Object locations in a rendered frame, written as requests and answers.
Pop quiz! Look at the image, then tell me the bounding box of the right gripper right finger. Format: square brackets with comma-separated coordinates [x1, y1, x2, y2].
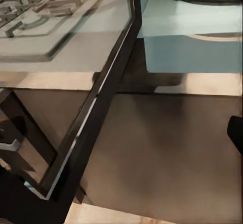
[227, 115, 243, 156]

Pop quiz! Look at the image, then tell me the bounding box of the microwave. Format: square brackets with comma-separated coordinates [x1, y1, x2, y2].
[0, 0, 243, 224]

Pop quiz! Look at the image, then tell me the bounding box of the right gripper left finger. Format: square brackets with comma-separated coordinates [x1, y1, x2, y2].
[0, 116, 26, 176]

